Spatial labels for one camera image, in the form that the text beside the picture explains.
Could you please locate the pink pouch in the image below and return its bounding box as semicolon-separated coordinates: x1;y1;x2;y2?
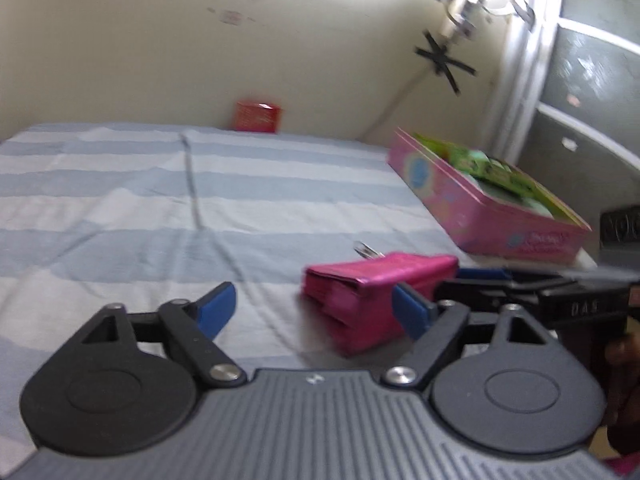
304;241;460;358

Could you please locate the grey panelled door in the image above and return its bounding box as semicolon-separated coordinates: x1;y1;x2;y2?
520;0;640;267

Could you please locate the pink tin box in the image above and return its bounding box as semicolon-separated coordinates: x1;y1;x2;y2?
387;127;593;263

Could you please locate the red box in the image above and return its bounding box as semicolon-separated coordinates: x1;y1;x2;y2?
233;100;283;134

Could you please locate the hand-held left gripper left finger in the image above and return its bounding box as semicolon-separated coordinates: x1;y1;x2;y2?
50;281;248;390

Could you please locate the person's right hand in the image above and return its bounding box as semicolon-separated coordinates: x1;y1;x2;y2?
601;331;640;456

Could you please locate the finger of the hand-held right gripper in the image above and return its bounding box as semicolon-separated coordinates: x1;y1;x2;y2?
456;266;541;283
434;280;541;313

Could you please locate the striped bed sheet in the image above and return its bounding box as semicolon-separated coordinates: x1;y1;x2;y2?
0;122;506;466

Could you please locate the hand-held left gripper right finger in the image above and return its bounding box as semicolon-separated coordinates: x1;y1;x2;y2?
382;282;571;392

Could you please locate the black tape cross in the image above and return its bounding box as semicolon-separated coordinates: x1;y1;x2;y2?
414;30;479;96

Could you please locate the white wall conduit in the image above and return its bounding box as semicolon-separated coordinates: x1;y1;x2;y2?
360;67;436;142

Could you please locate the green pouch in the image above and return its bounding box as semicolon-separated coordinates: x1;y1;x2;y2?
415;132;551;201

